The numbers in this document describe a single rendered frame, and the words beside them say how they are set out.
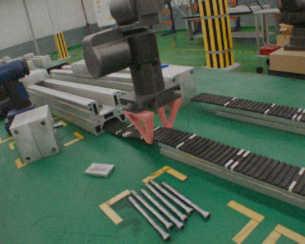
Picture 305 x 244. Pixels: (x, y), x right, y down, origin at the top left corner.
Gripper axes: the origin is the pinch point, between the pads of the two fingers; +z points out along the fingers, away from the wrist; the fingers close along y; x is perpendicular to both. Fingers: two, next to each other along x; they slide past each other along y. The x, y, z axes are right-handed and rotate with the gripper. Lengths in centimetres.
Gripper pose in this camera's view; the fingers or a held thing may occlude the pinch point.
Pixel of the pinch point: (158, 133)
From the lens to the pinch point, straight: 50.1
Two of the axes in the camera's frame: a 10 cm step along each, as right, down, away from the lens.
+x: 6.6, 1.9, -7.2
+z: 1.8, 9.0, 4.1
